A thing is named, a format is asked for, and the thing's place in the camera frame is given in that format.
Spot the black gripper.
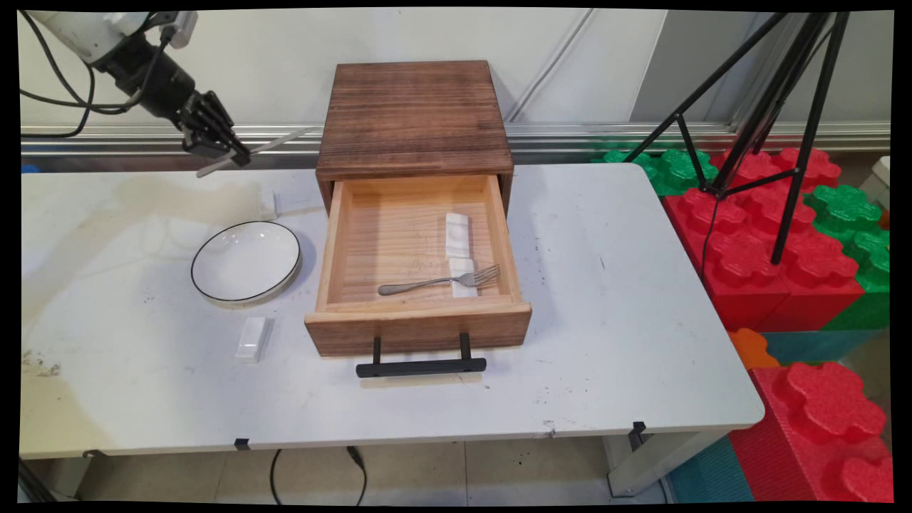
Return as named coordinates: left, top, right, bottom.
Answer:
left=93, top=32, right=252, bottom=169

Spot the silver table knife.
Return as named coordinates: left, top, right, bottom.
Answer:
left=195, top=126, right=323, bottom=178

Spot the white plate with black rim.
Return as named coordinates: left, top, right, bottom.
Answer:
left=190, top=220, right=303, bottom=306

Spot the dark wooden drawer cabinet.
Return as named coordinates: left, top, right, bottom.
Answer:
left=315, top=61, right=514, bottom=216

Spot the small white cutlery rest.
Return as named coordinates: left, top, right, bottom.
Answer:
left=234, top=316, right=269, bottom=363
left=448, top=257, right=479, bottom=299
left=445, top=212, right=472, bottom=260

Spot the silver fork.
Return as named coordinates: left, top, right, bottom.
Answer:
left=377, top=264, right=502, bottom=297

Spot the light wooden drawer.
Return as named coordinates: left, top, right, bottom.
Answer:
left=304, top=173, right=532, bottom=358

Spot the green foam block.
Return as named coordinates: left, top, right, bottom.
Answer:
left=804, top=183, right=891, bottom=333
left=590, top=147, right=720, bottom=197

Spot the white table leg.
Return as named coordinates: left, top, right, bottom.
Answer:
left=603, top=427, right=729, bottom=498

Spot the black tripod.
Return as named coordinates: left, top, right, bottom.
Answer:
left=623, top=11, right=853, bottom=266

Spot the orange foam block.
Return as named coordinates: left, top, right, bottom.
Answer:
left=727, top=327, right=782, bottom=371

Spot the teal foam block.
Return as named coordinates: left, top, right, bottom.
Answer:
left=665, top=435, right=756, bottom=504
left=761, top=330, right=857, bottom=366

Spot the large red foam block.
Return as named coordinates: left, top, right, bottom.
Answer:
left=728, top=361, right=895, bottom=504

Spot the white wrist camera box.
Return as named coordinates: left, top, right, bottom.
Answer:
left=146, top=11, right=200, bottom=51

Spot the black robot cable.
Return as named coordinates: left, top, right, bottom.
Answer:
left=20, top=11, right=179, bottom=140

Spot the black drawer handle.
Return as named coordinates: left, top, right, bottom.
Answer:
left=356, top=331, right=488, bottom=379

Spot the aluminium wall rail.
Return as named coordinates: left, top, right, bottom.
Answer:
left=21, top=122, right=891, bottom=159

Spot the black cable under table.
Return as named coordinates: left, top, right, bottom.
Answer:
left=269, top=446, right=369, bottom=507

